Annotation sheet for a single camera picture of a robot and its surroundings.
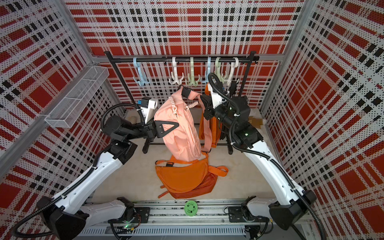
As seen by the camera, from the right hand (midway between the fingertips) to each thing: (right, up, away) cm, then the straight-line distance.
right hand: (203, 96), depth 61 cm
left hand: (-9, -12, -9) cm, 18 cm away
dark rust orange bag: (+2, -46, +19) cm, 50 cm away
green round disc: (-6, -53, +11) cm, 54 cm away
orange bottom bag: (-10, -43, +26) cm, 52 cm away
